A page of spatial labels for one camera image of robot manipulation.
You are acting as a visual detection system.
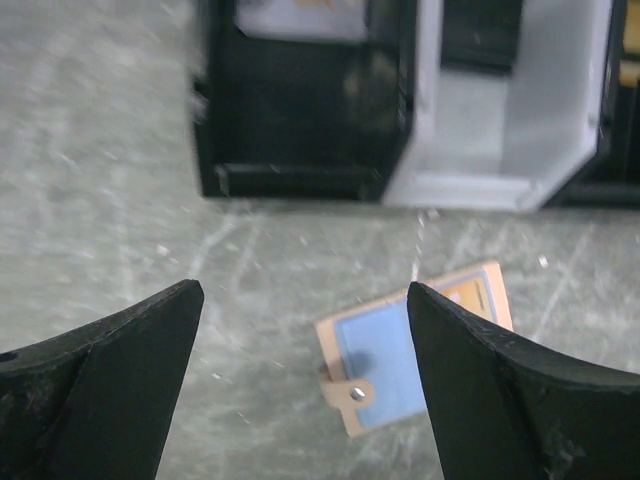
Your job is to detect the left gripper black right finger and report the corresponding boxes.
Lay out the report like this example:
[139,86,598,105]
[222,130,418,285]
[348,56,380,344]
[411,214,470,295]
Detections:
[407,282,639,479]

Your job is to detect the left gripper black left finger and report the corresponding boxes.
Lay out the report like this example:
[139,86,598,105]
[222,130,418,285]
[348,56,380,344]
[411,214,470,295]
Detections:
[1,280,204,479]

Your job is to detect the tan leather card holder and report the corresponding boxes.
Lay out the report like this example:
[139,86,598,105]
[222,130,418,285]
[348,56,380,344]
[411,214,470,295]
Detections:
[316,261,513,438]

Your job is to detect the three-compartment black white tray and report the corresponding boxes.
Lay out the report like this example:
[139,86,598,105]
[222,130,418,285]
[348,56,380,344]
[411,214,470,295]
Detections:
[186,1,639,211]

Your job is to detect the gold card in tray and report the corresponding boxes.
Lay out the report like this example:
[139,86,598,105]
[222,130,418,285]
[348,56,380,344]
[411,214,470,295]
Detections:
[619,0,639,88]

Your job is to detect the black card in tray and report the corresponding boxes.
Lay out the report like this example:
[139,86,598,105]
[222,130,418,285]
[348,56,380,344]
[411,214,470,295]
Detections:
[441,0,524,75]

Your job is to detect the silver card in tray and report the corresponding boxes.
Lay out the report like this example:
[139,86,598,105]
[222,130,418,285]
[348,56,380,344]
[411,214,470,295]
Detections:
[235,0,367,42]

